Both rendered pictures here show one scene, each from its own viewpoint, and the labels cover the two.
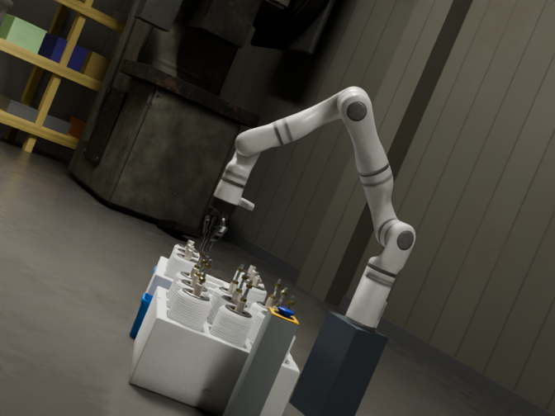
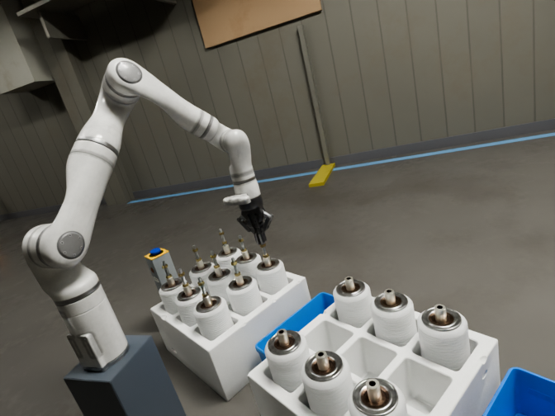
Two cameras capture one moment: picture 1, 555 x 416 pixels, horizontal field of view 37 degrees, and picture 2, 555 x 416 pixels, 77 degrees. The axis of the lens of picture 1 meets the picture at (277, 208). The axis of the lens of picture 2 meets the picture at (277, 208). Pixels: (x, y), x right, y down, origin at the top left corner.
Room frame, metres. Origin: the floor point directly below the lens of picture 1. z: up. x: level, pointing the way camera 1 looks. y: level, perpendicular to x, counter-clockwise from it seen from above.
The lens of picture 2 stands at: (3.25, -0.29, 0.77)
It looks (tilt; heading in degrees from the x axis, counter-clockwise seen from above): 18 degrees down; 151
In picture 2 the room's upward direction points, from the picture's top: 15 degrees counter-clockwise
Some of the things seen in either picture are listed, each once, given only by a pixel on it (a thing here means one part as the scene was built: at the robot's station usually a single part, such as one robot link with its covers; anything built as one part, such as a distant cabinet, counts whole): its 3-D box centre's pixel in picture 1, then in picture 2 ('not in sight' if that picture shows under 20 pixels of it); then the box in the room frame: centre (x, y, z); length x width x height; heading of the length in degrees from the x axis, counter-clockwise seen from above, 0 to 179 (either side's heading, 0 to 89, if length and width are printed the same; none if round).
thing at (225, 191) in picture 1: (234, 192); (242, 189); (2.32, 0.13, 0.52); 0.11 x 0.09 x 0.06; 117
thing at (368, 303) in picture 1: (369, 298); (93, 324); (2.42, -0.36, 0.39); 0.09 x 0.09 x 0.17; 38
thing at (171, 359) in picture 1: (211, 356); (233, 314); (2.22, 0.01, 0.09); 0.39 x 0.39 x 0.18; 10
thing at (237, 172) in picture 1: (244, 158); (238, 155); (2.32, 0.14, 0.62); 0.09 x 0.07 x 0.15; 174
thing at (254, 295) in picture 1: (244, 311); (293, 374); (2.66, -0.03, 0.16); 0.10 x 0.10 x 0.18
